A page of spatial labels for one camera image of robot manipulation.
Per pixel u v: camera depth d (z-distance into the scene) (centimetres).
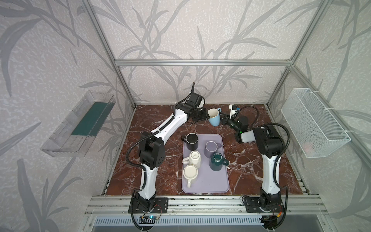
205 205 75
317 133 63
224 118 92
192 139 89
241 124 82
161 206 73
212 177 83
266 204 65
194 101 71
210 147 87
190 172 79
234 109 89
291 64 94
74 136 63
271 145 58
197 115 76
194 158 79
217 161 78
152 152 52
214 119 90
